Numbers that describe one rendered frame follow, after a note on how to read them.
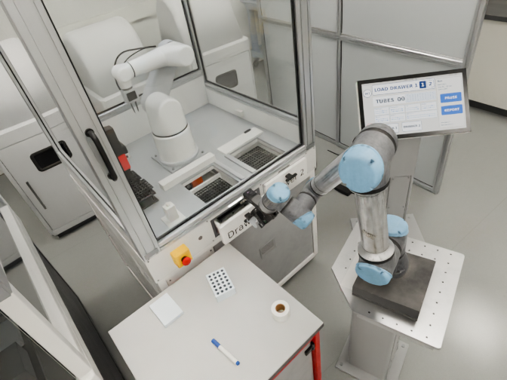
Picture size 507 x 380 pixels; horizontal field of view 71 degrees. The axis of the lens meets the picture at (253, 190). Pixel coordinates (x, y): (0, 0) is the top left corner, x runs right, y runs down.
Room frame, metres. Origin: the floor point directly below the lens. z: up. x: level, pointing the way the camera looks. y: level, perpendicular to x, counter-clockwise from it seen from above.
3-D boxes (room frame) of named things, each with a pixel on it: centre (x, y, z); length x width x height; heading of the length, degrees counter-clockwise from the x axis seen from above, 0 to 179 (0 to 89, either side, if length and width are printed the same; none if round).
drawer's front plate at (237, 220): (1.16, 0.06, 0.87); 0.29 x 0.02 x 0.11; 124
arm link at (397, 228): (0.82, -0.45, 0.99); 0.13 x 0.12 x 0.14; 140
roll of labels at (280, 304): (0.73, -0.02, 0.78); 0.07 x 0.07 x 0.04
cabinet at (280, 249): (1.63, 0.32, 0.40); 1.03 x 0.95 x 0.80; 124
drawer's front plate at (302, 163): (1.39, -0.17, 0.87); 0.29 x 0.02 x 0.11; 124
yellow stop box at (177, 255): (1.01, 0.35, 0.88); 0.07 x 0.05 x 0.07; 124
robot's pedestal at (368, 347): (0.82, -0.47, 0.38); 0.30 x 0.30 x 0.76; 50
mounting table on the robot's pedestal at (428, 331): (0.81, -0.48, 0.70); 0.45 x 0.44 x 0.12; 50
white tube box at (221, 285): (0.90, 0.21, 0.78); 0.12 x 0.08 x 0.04; 19
